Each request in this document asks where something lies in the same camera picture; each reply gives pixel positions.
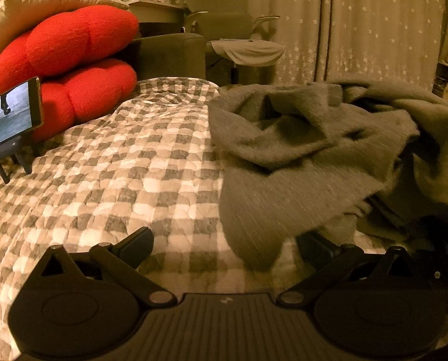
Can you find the white desk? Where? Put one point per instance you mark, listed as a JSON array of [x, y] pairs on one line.
[[160, 13]]

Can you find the blue phone stand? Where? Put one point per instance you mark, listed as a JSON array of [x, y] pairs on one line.
[[11, 154]]

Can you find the beige pillow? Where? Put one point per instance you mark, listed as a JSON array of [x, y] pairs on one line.
[[32, 7]]

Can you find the dark green sofa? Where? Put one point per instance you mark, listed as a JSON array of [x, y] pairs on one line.
[[167, 54]]

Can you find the star-patterned curtain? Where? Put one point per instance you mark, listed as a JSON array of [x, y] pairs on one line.
[[359, 26]]

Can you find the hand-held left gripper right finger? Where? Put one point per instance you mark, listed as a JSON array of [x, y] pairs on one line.
[[319, 250]]

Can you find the smartphone with lit screen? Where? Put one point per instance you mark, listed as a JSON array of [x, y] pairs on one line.
[[8, 116]]

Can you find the grey white checkered blanket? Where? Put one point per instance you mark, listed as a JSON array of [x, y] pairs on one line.
[[115, 180]]

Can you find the grey knit garment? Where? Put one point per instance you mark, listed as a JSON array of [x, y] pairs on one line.
[[302, 165]]

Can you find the grey office chair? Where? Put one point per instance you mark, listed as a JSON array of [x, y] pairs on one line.
[[224, 26]]

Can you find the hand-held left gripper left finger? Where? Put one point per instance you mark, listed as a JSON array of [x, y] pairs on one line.
[[137, 246]]

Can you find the red puffy cushion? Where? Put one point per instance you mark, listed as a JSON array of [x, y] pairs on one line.
[[73, 41], [92, 94]]

